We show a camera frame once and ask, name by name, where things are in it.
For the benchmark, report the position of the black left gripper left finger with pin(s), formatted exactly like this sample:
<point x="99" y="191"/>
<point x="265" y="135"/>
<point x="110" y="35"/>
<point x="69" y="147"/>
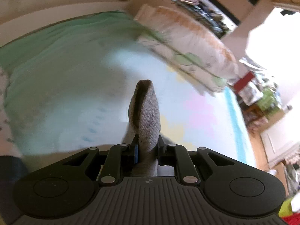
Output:
<point x="131" y="151"/>

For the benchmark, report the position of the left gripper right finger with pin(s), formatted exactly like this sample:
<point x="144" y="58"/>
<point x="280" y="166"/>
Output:
<point x="166" y="155"/>

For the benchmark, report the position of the grey speckled pants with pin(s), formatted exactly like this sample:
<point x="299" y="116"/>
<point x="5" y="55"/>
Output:
<point x="144" y="121"/>

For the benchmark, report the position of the leaf print pillow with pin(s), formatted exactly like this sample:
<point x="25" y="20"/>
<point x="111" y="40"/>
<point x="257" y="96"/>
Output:
<point x="190" y="64"/>

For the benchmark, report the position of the pastel patterned bed sheet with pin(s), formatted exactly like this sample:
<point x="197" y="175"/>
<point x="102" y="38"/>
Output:
<point x="68" y="87"/>

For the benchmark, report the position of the red and white box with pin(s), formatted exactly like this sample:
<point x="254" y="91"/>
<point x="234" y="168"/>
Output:
<point x="242" y="83"/>

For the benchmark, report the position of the blue trouser leg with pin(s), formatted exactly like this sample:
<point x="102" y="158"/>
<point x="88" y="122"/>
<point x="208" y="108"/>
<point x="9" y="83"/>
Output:
<point x="12" y="169"/>

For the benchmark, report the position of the cluttered shelf of items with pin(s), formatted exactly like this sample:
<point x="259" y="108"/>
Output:
<point x="208" y="14"/>

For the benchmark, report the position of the beige slatted bed frame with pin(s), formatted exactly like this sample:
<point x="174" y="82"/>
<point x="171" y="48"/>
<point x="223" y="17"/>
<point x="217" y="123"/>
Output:
<point x="21" y="17"/>

